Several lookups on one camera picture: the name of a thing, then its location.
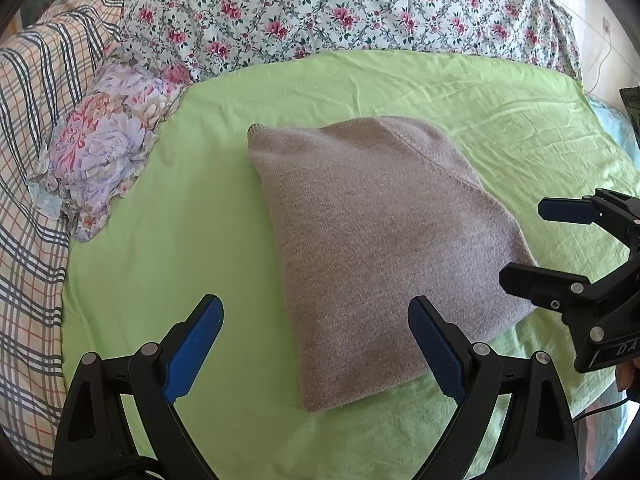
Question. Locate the light blue mattress cover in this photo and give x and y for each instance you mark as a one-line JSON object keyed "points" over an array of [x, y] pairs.
{"points": [[617, 126]]}

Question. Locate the purple pink floral pillow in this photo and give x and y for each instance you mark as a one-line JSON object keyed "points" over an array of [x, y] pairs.
{"points": [[102, 145]]}

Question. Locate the person right hand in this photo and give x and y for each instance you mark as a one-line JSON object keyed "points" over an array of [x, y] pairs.
{"points": [[627, 377]]}

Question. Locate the plaid checked blanket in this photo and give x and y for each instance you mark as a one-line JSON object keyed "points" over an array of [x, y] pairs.
{"points": [[45, 72]]}

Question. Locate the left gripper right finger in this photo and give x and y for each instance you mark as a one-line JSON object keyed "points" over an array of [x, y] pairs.
{"points": [[471, 374]]}

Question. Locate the white red floral quilt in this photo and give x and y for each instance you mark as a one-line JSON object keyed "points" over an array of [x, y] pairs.
{"points": [[202, 39]]}

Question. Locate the beige knitted sweater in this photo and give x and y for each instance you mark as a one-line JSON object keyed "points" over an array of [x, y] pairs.
{"points": [[368, 214]]}

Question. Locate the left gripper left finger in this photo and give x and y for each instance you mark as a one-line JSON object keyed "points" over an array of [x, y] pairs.
{"points": [[162, 372]]}

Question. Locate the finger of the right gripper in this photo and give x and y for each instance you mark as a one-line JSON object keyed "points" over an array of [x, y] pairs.
{"points": [[544, 288], [615, 212]]}

